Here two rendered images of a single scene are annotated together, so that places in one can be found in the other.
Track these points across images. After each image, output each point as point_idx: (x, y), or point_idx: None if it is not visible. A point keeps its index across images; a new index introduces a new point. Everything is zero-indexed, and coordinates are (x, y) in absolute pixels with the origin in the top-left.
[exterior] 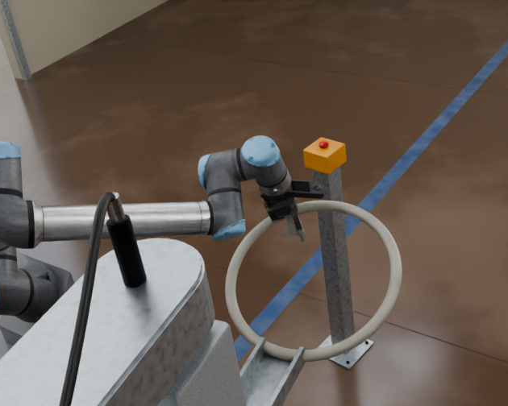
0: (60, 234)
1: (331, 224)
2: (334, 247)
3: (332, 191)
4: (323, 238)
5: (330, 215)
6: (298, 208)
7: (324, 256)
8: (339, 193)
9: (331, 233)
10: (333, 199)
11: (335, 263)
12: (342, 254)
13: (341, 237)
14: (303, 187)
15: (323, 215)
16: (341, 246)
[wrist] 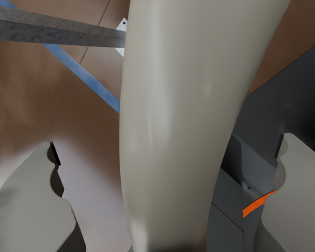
0: None
1: (39, 27)
2: (63, 31)
3: None
4: (53, 40)
5: (28, 27)
6: (193, 228)
7: (70, 42)
8: None
9: (49, 30)
10: (5, 17)
11: (77, 33)
12: (68, 24)
13: (52, 20)
14: None
15: (28, 35)
16: (61, 23)
